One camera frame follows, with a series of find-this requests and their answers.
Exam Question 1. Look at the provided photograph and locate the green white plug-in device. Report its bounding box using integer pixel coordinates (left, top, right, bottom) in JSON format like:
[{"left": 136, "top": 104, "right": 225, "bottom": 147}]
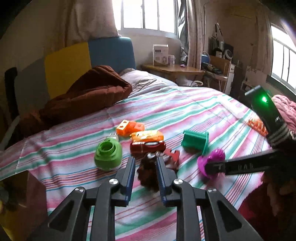
[{"left": 94, "top": 134, "right": 122, "bottom": 171}]

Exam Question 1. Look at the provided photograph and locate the brown cupcake toy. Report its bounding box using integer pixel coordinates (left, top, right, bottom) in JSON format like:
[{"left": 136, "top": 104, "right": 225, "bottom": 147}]
[{"left": 136, "top": 151, "right": 180, "bottom": 191}]

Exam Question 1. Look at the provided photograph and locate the red metal capsule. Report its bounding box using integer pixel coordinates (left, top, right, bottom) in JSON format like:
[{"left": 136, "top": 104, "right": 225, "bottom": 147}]
[{"left": 130, "top": 141, "right": 166, "bottom": 155}]

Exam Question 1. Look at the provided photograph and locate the magenta ribbed cone toy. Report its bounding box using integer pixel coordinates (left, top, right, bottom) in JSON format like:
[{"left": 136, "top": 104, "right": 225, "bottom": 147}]
[{"left": 197, "top": 149, "right": 225, "bottom": 179}]

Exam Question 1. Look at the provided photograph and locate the orange perforated block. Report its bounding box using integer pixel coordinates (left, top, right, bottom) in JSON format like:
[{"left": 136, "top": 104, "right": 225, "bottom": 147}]
[{"left": 116, "top": 120, "right": 144, "bottom": 137}]

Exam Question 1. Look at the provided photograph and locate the red puzzle piece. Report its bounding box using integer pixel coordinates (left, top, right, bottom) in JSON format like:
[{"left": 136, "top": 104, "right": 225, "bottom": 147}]
[{"left": 163, "top": 149, "right": 180, "bottom": 166}]

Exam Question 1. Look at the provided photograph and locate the orange yellow plastic shell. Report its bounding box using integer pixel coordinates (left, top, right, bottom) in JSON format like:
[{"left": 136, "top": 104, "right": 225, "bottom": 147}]
[{"left": 130, "top": 130, "right": 164, "bottom": 142}]

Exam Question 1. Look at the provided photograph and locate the green flanged tube part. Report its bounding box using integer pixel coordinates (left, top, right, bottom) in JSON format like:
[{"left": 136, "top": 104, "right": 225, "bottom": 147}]
[{"left": 181, "top": 130, "right": 209, "bottom": 156}]

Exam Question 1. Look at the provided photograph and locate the orange ridged clip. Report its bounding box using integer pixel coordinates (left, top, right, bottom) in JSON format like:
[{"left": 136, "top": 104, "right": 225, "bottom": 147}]
[{"left": 247, "top": 118, "right": 268, "bottom": 137}]

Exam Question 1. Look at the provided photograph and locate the striped bed sheet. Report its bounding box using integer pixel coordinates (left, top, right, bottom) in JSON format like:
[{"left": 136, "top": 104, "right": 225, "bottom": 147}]
[{"left": 0, "top": 85, "right": 273, "bottom": 241}]

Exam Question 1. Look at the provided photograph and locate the gold metal tin box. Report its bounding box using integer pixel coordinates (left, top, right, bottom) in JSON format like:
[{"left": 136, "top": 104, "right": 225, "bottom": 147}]
[{"left": 1, "top": 171, "right": 48, "bottom": 240}]

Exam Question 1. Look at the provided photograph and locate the brown quilted blanket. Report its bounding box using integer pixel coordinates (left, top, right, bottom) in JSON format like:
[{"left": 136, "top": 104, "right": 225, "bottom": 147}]
[{"left": 10, "top": 65, "right": 132, "bottom": 144}]

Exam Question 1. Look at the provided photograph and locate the grey pillow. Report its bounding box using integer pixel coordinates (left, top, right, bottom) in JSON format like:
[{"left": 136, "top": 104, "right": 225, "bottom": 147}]
[{"left": 119, "top": 68, "right": 178, "bottom": 98}]

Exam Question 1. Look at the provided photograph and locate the wooden bedside shelf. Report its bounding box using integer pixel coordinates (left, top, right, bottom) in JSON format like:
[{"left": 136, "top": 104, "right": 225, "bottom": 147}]
[{"left": 141, "top": 64, "right": 205, "bottom": 81}]

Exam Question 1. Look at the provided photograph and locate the grey yellow blue headboard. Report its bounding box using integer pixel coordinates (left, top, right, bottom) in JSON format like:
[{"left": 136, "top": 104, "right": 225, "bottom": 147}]
[{"left": 15, "top": 37, "right": 136, "bottom": 115}]

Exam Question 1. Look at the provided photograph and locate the white product box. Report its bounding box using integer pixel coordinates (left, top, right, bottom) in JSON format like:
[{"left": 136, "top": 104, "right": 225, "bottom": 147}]
[{"left": 152, "top": 44, "right": 169, "bottom": 66}]

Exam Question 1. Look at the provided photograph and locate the black rolled mat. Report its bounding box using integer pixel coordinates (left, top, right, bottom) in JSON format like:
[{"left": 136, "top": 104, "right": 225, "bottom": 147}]
[{"left": 4, "top": 67, "right": 19, "bottom": 120}]

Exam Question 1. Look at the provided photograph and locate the pale patterned curtain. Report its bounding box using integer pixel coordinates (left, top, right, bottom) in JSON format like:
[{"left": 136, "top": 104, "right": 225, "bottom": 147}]
[{"left": 62, "top": 0, "right": 121, "bottom": 47}]

